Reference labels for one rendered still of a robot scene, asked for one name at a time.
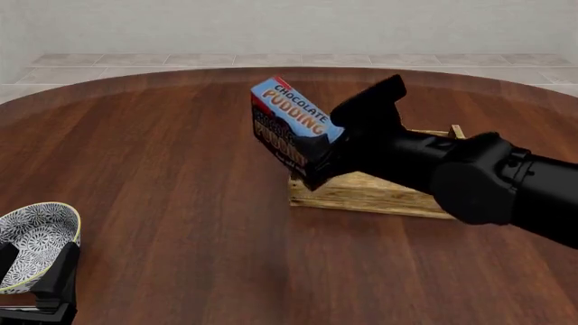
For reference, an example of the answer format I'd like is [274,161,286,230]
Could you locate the chocolate pudding box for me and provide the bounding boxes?
[250,76,346,183]

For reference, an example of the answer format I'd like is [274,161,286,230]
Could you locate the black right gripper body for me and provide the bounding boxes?
[331,120,410,182]

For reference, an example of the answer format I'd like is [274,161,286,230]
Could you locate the wooden slat tray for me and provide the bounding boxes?
[288,124,469,220]

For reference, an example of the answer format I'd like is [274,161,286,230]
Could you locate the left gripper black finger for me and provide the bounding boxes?
[33,241,82,303]
[0,243,20,283]

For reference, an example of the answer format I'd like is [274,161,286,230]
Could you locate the black-and-white patterned bowl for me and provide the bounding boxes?
[0,201,83,295]

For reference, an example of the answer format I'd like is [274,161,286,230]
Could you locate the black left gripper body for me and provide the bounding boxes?
[0,296,77,325]

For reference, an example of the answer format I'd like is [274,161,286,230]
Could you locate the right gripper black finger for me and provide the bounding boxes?
[330,73,408,133]
[295,134,350,191]

